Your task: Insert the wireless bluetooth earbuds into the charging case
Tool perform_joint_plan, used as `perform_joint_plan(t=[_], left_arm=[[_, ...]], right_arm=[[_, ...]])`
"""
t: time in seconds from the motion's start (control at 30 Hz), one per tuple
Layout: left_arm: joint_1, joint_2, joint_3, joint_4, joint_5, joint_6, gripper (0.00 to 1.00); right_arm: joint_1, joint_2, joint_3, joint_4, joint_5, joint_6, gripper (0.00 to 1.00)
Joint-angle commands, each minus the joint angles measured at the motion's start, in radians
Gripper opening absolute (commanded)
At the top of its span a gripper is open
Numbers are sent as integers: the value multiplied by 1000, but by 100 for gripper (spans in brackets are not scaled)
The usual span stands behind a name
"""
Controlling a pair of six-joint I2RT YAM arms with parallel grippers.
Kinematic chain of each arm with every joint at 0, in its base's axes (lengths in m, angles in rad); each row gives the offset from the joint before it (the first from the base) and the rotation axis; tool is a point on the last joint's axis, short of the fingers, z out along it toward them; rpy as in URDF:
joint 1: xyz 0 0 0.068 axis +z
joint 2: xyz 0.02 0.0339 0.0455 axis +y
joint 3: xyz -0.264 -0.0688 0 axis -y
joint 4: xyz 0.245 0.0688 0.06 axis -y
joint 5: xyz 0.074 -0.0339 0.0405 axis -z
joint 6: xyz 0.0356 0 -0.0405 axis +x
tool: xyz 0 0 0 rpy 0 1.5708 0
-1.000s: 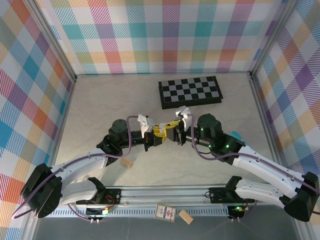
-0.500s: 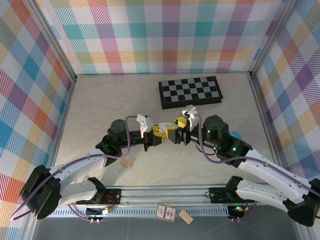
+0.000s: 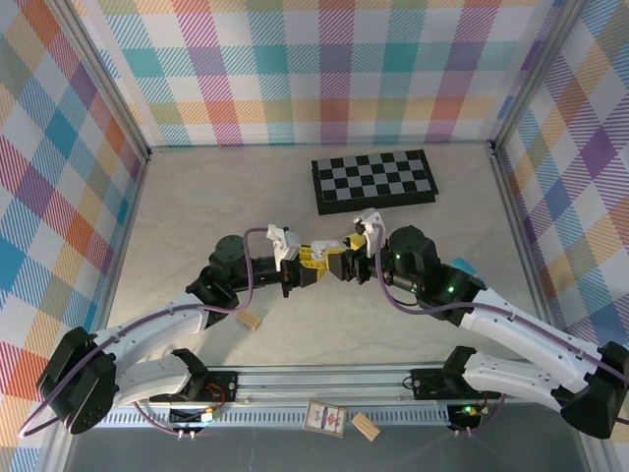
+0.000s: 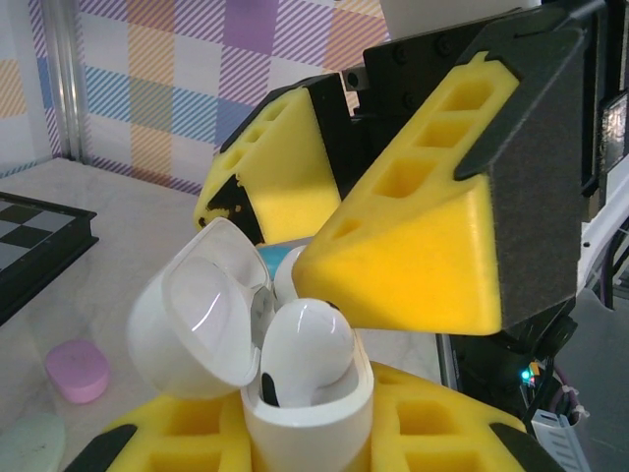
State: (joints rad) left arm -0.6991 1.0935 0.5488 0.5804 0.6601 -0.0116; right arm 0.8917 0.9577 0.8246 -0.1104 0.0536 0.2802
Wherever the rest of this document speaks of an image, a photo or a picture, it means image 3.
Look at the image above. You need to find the bright teal object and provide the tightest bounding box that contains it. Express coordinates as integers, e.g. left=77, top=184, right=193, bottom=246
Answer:
left=450, top=255, right=479, bottom=277

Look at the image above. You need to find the black grey folding chessboard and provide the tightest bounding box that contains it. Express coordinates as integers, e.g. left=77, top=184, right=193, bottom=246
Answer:
left=311, top=148, right=438, bottom=216

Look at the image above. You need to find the wooden block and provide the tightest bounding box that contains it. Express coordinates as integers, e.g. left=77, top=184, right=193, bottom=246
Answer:
left=350, top=411, right=382, bottom=443
left=236, top=309, right=264, bottom=331

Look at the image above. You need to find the playing card box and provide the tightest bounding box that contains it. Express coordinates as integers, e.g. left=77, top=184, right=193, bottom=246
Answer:
left=304, top=399, right=348, bottom=439

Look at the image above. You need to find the black left controller box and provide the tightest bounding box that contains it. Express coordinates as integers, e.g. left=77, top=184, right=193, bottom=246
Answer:
left=168, top=406, right=220, bottom=430

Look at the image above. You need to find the black controller box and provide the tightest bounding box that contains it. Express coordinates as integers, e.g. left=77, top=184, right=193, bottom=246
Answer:
left=447, top=403, right=482, bottom=430
left=168, top=406, right=220, bottom=430

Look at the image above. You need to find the black right controller box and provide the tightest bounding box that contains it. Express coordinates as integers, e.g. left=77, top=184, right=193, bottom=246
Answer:
left=447, top=403, right=482, bottom=430

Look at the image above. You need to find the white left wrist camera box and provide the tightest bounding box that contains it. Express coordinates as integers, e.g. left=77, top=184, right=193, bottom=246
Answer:
left=264, top=223, right=302, bottom=270

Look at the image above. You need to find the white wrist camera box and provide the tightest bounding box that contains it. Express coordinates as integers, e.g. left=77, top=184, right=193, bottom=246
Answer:
left=264, top=223, right=302, bottom=270
left=352, top=207, right=384, bottom=258

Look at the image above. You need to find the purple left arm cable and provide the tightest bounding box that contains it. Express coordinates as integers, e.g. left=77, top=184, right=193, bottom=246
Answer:
left=19, top=227, right=270, bottom=439

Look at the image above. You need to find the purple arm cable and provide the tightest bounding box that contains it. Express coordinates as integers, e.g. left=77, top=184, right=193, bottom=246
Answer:
left=372, top=223, right=629, bottom=439
left=19, top=227, right=270, bottom=439

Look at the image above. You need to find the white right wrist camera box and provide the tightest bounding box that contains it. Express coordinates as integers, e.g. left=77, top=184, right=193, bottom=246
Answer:
left=352, top=207, right=384, bottom=258

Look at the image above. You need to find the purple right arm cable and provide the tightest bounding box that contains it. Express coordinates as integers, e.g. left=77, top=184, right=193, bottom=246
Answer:
left=372, top=223, right=629, bottom=439

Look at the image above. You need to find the aluminium side rail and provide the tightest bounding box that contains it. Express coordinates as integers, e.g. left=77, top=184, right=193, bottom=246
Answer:
left=486, top=141, right=564, bottom=364
left=92, top=151, right=151, bottom=368

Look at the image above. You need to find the aluminium frame rail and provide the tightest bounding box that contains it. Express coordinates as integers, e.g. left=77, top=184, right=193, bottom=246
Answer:
left=52, top=362, right=597, bottom=409

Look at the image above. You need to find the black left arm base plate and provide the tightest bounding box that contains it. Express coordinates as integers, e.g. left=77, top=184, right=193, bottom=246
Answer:
left=194, top=371, right=241, bottom=403

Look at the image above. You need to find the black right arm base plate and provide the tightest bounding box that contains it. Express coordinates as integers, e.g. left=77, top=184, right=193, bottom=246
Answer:
left=410, top=367, right=503, bottom=401

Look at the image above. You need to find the grey slotted cable duct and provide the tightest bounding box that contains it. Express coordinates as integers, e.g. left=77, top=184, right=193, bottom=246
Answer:
left=105, top=410, right=456, bottom=430

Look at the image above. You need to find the aluminium frame post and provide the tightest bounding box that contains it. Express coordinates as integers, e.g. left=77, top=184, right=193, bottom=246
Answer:
left=51, top=0, right=152, bottom=164
left=488, top=0, right=591, bottom=156

